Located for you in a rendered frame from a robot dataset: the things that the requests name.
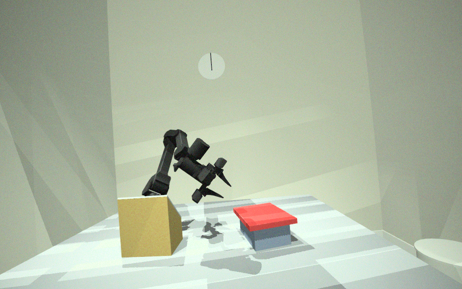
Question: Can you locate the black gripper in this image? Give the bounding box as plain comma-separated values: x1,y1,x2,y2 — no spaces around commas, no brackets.
189,158,231,204

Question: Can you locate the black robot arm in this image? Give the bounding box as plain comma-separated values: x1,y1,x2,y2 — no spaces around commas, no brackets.
142,129,216,196

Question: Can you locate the red rectangular lid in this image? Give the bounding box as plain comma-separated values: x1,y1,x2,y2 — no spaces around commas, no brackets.
233,203,298,232

